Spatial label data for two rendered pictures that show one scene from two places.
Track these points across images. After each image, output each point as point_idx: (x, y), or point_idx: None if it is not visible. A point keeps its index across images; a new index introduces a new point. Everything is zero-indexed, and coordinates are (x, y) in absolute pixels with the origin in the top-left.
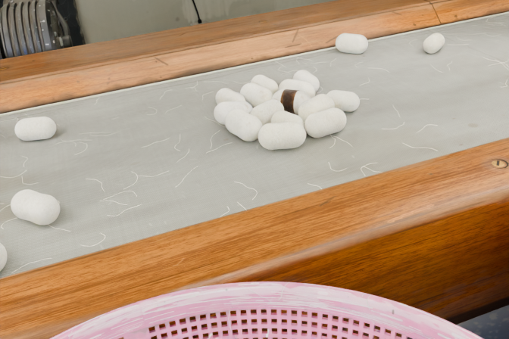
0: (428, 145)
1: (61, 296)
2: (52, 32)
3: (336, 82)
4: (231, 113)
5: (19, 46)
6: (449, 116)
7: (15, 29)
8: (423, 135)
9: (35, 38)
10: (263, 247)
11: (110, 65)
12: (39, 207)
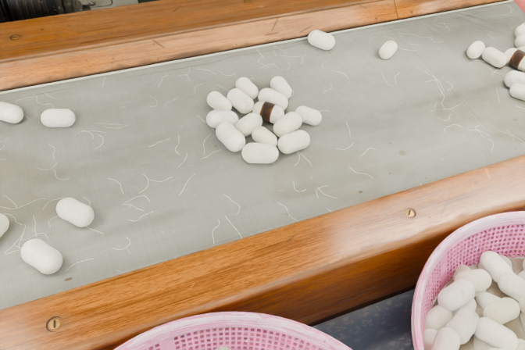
0: (366, 171)
1: (115, 310)
2: None
3: (305, 85)
4: (221, 127)
5: None
6: (387, 140)
7: None
8: (364, 158)
9: None
10: (247, 278)
11: (114, 45)
12: (80, 217)
